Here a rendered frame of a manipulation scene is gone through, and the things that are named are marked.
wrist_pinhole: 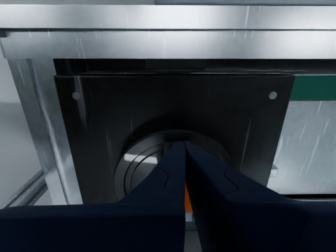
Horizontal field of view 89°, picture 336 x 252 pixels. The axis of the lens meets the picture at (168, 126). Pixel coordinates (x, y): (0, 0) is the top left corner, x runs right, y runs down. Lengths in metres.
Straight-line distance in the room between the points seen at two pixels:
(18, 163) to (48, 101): 0.23
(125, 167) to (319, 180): 0.32
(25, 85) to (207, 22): 0.19
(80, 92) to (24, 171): 0.28
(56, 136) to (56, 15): 0.13
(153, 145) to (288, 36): 0.17
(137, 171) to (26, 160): 0.28
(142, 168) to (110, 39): 0.13
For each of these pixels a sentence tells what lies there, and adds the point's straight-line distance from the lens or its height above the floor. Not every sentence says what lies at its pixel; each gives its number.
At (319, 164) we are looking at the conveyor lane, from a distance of 0.37.
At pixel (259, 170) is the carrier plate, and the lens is 0.24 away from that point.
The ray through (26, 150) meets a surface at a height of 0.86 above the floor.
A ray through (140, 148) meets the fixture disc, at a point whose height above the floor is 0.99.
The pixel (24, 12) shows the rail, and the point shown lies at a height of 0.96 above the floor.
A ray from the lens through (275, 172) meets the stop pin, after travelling 0.26.
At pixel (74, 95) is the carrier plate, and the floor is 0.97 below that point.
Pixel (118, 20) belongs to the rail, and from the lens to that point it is 0.19.
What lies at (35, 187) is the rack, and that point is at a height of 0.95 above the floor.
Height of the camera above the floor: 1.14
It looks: 69 degrees down
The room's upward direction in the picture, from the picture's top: 178 degrees clockwise
